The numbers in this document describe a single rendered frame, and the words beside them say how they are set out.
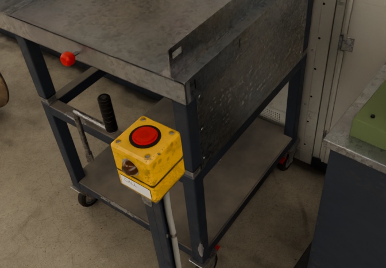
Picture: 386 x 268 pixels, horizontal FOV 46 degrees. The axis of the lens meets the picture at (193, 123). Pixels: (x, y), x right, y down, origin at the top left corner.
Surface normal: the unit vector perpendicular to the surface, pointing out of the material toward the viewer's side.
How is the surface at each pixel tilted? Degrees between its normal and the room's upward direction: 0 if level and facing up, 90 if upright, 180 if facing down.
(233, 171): 0
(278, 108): 90
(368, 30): 90
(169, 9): 0
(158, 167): 90
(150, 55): 0
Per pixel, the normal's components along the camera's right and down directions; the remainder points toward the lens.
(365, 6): -0.59, 0.58
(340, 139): -0.07, -0.73
